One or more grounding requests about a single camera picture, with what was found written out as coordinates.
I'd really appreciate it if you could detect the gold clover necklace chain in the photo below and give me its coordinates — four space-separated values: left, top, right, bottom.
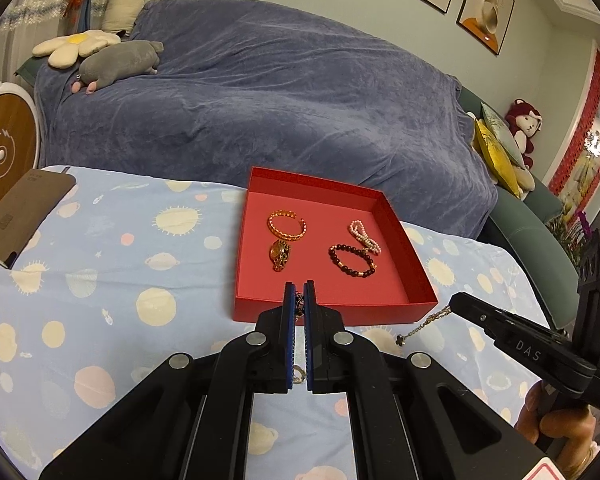
395 303 454 348

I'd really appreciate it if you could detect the gold hoop earring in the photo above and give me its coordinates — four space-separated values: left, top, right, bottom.
294 292 304 318

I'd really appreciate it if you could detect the red jewelry tray box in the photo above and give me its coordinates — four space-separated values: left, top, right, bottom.
233 167 438 326

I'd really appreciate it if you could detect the person's right hand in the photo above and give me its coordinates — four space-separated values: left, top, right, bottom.
515 382 600 479

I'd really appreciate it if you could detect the teal green sofa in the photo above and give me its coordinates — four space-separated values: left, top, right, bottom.
456 84 581 331

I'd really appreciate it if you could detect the yellow gold cushion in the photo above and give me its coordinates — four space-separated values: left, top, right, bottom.
475 119 522 198

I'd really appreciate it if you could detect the amber gold pendant brooch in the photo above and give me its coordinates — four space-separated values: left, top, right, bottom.
268 240 290 272

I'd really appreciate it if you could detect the silver green cushion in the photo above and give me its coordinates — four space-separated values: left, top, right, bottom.
481 103 524 168

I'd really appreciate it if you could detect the red monkey plush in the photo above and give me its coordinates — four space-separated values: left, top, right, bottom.
505 99 543 169

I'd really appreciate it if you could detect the round wooden white device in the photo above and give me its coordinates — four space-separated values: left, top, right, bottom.
0 81 41 200

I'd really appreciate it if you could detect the blue-grey sofa blanket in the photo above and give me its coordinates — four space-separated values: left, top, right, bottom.
34 0 498 238

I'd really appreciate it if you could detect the grey plush toy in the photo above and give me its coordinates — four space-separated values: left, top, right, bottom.
71 40 164 94

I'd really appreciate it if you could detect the flower shaped cushion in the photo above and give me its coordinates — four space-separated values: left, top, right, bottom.
31 29 121 70

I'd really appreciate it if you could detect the white sheer curtain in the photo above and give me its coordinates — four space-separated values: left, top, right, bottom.
0 0 67 82

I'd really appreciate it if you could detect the dark bead bracelet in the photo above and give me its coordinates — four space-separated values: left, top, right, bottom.
328 242 378 280

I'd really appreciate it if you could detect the white pearl bracelet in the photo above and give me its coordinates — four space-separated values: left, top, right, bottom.
349 219 383 256

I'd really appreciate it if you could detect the gold chain bangle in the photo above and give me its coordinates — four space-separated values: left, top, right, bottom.
266 209 308 242

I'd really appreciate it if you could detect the orange framed wall picture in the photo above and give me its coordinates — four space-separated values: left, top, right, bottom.
456 0 515 55

